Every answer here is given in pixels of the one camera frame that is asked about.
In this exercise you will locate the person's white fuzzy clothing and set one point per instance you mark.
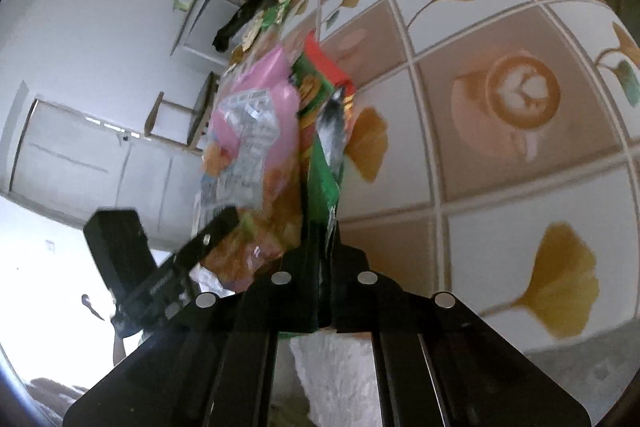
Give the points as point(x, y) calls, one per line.
point(335, 382)

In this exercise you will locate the small green snack packet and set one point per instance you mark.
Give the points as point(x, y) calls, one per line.
point(274, 14)

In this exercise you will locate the patterned tablecloth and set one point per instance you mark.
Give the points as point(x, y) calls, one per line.
point(475, 32)

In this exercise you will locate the white cabinet doors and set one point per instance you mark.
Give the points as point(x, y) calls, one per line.
point(90, 157)

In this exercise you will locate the tan snack packet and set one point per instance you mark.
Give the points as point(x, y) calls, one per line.
point(236, 57)

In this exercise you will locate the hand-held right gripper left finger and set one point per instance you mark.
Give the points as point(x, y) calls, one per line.
point(300, 287)

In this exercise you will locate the pink orange snack bag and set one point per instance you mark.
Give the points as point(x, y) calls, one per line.
point(260, 132)

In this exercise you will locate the black cloth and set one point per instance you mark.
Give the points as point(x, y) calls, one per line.
point(245, 14)

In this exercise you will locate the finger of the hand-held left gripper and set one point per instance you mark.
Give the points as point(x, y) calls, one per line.
point(210, 234)

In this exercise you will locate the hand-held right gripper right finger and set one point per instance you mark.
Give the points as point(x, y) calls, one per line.
point(345, 287)

